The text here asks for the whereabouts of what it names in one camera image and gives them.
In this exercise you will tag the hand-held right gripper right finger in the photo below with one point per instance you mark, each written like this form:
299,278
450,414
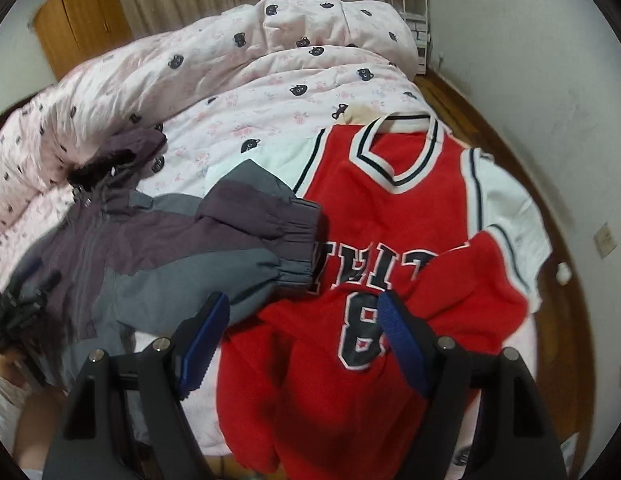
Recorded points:
403,342

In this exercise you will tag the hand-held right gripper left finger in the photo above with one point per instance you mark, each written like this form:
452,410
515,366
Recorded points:
206,342

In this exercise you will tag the grey purple jacket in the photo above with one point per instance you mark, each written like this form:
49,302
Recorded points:
155,260

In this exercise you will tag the red basketball jersey sweater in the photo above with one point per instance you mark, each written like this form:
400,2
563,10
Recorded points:
405,210

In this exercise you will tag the person's left forearm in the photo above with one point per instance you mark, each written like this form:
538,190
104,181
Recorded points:
35,435

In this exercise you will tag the small white object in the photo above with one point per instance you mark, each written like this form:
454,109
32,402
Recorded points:
563,272

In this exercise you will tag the beige cloth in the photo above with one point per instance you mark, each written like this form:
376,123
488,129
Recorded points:
360,114

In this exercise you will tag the pink printed bed sheet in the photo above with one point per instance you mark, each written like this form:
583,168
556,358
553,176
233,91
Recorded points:
270,105

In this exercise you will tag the pink printed quilt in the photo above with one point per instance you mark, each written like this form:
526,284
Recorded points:
190,55

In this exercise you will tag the wooden cabinet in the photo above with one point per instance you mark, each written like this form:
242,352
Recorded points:
80,20

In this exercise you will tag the brick pattern storage box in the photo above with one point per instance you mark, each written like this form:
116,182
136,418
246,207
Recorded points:
419,35

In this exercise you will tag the wall socket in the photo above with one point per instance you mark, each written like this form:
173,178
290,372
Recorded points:
604,240

